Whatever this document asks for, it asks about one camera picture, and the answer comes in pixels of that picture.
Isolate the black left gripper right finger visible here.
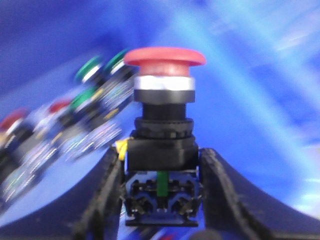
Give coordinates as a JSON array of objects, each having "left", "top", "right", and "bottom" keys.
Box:
[{"left": 199, "top": 148, "right": 320, "bottom": 240}]

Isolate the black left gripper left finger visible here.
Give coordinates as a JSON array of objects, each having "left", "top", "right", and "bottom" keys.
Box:
[{"left": 0, "top": 147, "right": 124, "bottom": 240}]

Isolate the red mushroom push button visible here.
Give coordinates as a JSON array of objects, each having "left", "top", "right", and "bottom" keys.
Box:
[{"left": 116, "top": 47, "right": 206, "bottom": 227}]

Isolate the green push button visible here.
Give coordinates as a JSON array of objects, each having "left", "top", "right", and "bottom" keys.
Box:
[
  {"left": 99, "top": 49, "right": 137, "bottom": 112},
  {"left": 71, "top": 54, "right": 124, "bottom": 109},
  {"left": 59, "top": 87, "right": 122, "bottom": 160}
]

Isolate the left blue plastic bin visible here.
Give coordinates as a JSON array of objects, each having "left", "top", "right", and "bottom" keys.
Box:
[{"left": 0, "top": 0, "right": 320, "bottom": 218}]

